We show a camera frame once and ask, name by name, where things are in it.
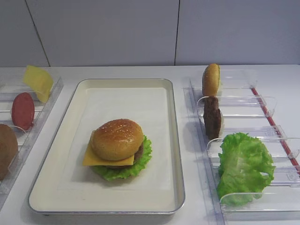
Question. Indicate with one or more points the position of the sesame bun top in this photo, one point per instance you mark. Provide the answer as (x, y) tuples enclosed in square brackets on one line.
[(117, 139)]

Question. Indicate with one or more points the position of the green lettuce on burger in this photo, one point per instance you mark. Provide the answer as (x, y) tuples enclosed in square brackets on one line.
[(111, 174)]

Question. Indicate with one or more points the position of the orange cheese slice on burger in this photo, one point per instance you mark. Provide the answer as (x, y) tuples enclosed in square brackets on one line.
[(91, 159)]

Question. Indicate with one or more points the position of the green lettuce leaf in rack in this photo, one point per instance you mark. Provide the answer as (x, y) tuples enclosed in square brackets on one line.
[(246, 169)]

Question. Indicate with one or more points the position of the yellow cheese slice in rack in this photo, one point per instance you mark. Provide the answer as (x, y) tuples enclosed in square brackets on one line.
[(40, 81)]

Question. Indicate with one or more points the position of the red tomato slice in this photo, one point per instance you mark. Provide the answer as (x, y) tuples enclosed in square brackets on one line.
[(23, 111)]

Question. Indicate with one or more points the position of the white paper tray liner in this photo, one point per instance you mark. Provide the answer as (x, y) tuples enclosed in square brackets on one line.
[(151, 108)]

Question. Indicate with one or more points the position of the brown patty on burger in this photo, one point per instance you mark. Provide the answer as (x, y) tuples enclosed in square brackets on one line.
[(137, 155)]

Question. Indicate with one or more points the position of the brown patty in rack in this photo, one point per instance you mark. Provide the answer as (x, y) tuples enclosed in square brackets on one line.
[(212, 117)]

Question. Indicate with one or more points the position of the right bun half in rack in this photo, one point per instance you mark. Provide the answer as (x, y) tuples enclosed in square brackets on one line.
[(211, 80)]

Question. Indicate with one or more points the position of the clear acrylic right rack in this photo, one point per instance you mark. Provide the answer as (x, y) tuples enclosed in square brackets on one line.
[(244, 110)]

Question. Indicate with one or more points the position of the clear acrylic rack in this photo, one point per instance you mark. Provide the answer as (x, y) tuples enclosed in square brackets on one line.
[(26, 138), (244, 110)]

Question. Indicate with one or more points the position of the clear acrylic left rack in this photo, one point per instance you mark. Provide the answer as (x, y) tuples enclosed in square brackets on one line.
[(26, 138)]

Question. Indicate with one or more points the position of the cream metal tray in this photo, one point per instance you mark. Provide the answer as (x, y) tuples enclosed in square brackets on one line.
[(46, 196)]

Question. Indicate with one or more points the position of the orange-brown bun slice in rack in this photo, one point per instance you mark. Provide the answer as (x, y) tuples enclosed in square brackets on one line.
[(8, 148)]

